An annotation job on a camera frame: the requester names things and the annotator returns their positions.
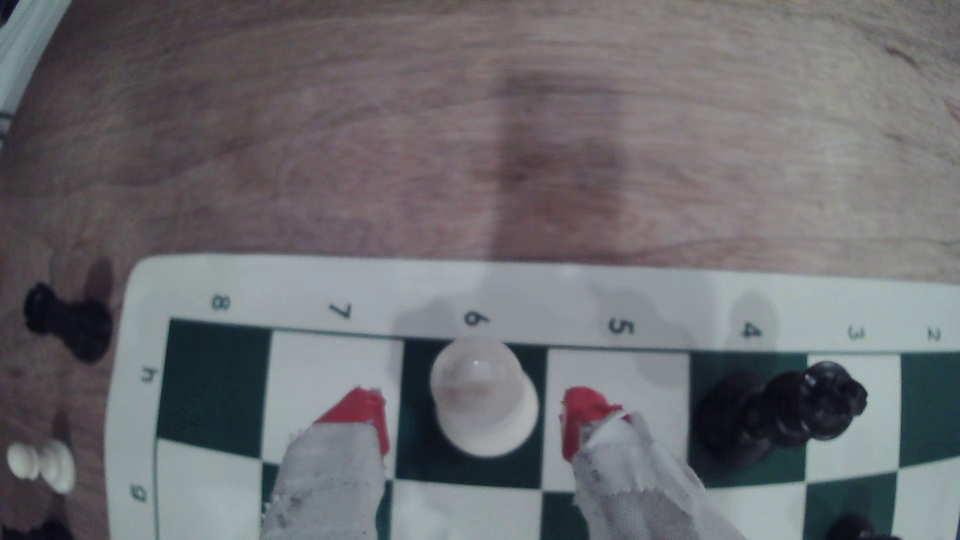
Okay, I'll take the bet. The gripper finger red tip taped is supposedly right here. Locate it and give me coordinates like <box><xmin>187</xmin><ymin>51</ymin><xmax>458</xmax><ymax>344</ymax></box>
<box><xmin>561</xmin><ymin>387</ymin><xmax>745</xmax><ymax>540</ymax></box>
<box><xmin>260</xmin><ymin>387</ymin><xmax>392</xmax><ymax>540</ymax></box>

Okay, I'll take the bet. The white pawn chess piece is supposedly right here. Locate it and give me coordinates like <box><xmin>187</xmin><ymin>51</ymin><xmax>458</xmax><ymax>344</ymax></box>
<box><xmin>6</xmin><ymin>438</ymin><xmax>78</xmax><ymax>495</ymax></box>
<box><xmin>429</xmin><ymin>337</ymin><xmax>540</xmax><ymax>459</ymax></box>

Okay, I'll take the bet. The black queen chess piece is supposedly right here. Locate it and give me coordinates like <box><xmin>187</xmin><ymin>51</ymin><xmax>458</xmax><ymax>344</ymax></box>
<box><xmin>693</xmin><ymin>360</ymin><xmax>870</xmax><ymax>468</ymax></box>

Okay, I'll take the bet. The green white chess mat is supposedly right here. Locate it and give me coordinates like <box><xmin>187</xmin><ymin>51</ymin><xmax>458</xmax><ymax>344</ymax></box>
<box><xmin>105</xmin><ymin>253</ymin><xmax>960</xmax><ymax>540</ymax></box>

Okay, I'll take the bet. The black pawn chess piece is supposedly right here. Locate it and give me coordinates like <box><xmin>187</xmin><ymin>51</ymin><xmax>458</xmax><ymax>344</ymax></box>
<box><xmin>825</xmin><ymin>512</ymin><xmax>905</xmax><ymax>540</ymax></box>

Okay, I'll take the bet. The white striped object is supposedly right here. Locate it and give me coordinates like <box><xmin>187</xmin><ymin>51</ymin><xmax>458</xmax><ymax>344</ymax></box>
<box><xmin>0</xmin><ymin>0</ymin><xmax>72</xmax><ymax>114</ymax></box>

